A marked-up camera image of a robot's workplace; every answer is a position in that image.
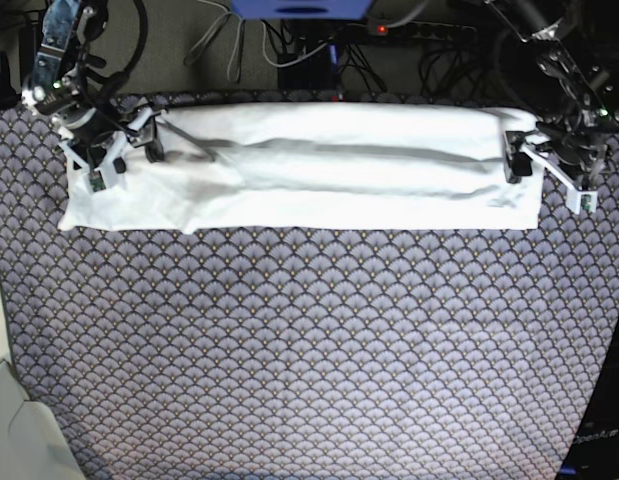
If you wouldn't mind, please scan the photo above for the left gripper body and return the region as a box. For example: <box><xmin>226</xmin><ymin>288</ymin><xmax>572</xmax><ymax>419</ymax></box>
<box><xmin>534</xmin><ymin>119</ymin><xmax>614</xmax><ymax>187</ymax></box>

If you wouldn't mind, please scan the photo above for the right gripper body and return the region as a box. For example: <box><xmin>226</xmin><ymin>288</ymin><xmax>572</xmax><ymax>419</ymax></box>
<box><xmin>53</xmin><ymin>105</ymin><xmax>139</xmax><ymax>160</ymax></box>

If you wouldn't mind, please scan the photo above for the white T-shirt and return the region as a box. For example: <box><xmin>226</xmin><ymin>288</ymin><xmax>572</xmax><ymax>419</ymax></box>
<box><xmin>59</xmin><ymin>102</ymin><xmax>544</xmax><ymax>233</ymax></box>

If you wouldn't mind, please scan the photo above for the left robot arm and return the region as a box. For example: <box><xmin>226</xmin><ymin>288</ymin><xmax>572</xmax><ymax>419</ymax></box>
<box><xmin>486</xmin><ymin>1</ymin><xmax>619</xmax><ymax>192</ymax></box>

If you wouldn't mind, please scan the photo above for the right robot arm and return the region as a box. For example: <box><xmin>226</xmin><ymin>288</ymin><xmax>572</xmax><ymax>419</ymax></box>
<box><xmin>22</xmin><ymin>1</ymin><xmax>611</xmax><ymax>212</ymax></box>

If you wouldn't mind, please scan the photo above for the blue box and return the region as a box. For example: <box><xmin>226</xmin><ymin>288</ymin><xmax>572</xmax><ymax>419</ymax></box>
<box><xmin>230</xmin><ymin>0</ymin><xmax>372</xmax><ymax>20</ymax></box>

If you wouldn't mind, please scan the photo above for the black adapter box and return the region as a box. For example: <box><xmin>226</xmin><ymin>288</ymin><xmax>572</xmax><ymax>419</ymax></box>
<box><xmin>277</xmin><ymin>50</ymin><xmax>337</xmax><ymax>91</ymax></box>

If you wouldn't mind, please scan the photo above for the black power strip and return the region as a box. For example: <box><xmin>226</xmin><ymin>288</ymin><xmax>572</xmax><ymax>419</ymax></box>
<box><xmin>367</xmin><ymin>21</ymin><xmax>479</xmax><ymax>41</ymax></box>

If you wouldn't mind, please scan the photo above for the patterned fan-print table cloth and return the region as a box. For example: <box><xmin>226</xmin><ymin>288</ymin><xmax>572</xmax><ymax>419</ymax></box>
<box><xmin>0</xmin><ymin>107</ymin><xmax>619</xmax><ymax>479</ymax></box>

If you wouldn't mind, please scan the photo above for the grey plastic bin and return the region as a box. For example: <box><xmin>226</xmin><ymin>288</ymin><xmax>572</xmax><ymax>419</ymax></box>
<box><xmin>0</xmin><ymin>360</ymin><xmax>85</xmax><ymax>479</ymax></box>

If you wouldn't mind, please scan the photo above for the grey cable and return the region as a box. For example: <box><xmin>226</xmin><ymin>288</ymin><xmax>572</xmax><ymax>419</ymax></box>
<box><xmin>181</xmin><ymin>0</ymin><xmax>245</xmax><ymax>84</ymax></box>

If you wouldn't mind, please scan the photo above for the black OpenArm base plate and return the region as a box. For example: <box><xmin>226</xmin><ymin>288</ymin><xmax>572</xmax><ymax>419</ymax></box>
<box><xmin>557</xmin><ymin>319</ymin><xmax>619</xmax><ymax>479</ymax></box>

